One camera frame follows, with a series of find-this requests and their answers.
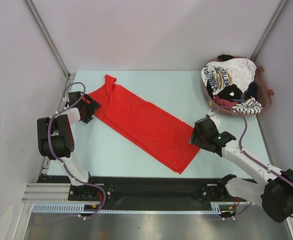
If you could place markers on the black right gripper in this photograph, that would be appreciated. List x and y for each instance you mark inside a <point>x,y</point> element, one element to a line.
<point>193,138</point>

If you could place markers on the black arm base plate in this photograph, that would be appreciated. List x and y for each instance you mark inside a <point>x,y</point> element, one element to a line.
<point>153,194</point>

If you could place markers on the white printed tank top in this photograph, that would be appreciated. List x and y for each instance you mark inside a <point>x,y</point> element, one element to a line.
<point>242,71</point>

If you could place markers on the brown translucent laundry basket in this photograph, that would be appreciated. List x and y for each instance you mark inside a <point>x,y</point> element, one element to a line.
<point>263,96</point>

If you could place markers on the aluminium frame rail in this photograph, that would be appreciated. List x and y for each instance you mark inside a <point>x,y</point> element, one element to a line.
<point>46,193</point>

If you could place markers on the white slotted cable duct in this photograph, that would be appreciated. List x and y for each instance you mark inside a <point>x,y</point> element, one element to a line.
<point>79,208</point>

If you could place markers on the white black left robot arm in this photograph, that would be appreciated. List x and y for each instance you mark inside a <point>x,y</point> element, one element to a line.
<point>56,142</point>

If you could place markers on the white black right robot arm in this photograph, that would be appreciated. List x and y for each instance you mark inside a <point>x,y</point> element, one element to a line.
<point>271,188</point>

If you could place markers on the red tank top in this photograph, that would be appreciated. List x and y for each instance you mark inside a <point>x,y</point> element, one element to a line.
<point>157,132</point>

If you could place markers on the navy white striped tank top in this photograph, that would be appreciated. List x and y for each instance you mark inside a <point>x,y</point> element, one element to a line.
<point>249,107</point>

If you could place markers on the maroon tank top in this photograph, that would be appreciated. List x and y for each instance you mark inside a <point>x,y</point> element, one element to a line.
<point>224,102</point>

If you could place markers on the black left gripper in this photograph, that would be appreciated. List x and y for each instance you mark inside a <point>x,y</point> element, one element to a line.
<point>92,106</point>

